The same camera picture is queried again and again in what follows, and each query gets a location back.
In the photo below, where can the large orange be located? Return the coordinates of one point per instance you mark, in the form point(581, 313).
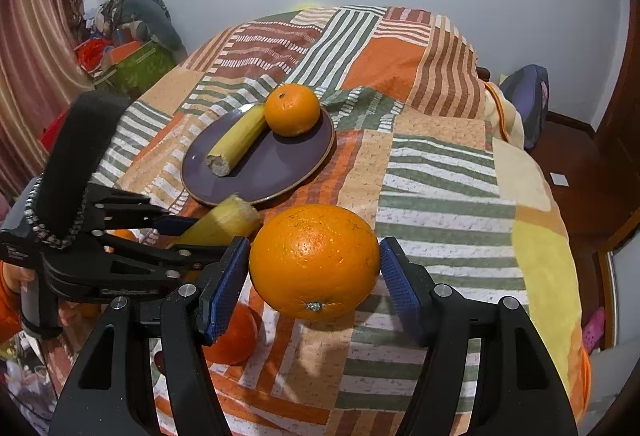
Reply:
point(315, 261)

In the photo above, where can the small reddish orange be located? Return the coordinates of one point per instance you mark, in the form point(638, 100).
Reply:
point(237, 338)

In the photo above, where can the yellow blanket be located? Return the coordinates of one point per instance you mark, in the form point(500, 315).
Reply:
point(545, 266)

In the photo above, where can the patchwork striped blanket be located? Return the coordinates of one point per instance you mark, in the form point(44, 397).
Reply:
point(440, 156)

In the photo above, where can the medium orange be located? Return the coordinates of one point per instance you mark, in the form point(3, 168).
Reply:
point(292, 110)

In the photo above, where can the purple plate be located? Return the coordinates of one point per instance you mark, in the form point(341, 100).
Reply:
point(280, 161)

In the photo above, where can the long banana piece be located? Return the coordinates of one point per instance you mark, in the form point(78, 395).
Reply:
point(239, 140)

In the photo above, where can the orange plastic bag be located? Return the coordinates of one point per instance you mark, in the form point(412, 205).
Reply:
point(92, 53)

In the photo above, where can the striped curtain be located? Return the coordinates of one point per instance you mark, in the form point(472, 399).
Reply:
point(35, 66)

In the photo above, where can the blue backpack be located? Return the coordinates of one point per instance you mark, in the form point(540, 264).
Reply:
point(525, 101)

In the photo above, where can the green patterned box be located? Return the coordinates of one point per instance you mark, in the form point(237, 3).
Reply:
point(137, 68)

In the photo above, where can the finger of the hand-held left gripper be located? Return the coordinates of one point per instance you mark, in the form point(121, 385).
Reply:
point(165, 261)
point(170, 222)

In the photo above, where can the pink shoe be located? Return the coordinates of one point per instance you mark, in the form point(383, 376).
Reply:
point(594, 328)

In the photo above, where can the wooden door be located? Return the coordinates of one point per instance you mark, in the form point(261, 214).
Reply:
point(617, 156)

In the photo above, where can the peeled-end banana piece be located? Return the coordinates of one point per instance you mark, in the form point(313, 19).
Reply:
point(225, 223)

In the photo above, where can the white paper sheet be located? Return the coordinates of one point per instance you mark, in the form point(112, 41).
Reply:
point(560, 179)

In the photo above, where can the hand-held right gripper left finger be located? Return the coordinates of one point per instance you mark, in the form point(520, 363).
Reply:
point(226, 293)

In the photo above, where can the pile of clothes and bags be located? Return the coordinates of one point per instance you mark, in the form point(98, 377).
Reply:
point(142, 11)

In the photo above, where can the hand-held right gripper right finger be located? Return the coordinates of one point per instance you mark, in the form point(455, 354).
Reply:
point(400, 291)

